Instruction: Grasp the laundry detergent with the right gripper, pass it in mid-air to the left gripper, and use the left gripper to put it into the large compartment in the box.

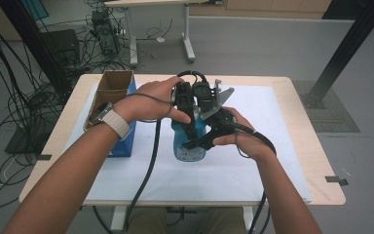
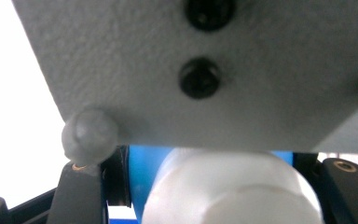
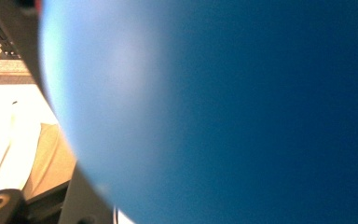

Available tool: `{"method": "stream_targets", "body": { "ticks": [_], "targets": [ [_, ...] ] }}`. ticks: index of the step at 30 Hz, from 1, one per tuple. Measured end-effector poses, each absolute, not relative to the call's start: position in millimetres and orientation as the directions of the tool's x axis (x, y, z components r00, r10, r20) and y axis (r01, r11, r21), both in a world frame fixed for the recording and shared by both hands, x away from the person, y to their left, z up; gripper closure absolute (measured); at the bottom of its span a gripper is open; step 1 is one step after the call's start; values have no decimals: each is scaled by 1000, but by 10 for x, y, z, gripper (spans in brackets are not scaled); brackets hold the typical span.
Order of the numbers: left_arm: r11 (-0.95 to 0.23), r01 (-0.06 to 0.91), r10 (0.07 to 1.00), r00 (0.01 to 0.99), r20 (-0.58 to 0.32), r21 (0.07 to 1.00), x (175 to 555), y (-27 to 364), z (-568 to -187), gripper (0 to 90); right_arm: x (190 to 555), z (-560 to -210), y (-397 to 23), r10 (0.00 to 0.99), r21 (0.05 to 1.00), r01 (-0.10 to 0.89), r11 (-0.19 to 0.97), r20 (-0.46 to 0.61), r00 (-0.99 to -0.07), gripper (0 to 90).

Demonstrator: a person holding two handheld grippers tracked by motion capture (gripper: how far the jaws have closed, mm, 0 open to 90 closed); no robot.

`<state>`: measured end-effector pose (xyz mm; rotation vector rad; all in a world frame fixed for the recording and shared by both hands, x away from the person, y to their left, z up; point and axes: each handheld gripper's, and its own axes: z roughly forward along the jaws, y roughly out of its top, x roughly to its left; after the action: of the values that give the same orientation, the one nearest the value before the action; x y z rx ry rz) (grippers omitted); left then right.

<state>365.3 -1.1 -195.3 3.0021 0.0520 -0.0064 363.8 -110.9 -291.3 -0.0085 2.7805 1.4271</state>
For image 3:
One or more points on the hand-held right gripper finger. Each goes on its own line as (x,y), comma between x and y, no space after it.
(84,202)

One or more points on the blue bottle with white cap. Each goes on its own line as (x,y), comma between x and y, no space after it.
(214,109)

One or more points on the grey floor mat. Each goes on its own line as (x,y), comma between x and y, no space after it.
(0,70)

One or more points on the white paper sheet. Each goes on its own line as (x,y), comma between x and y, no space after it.
(0,130)

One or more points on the black metal post with brackets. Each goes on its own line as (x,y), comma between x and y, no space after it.
(21,31)

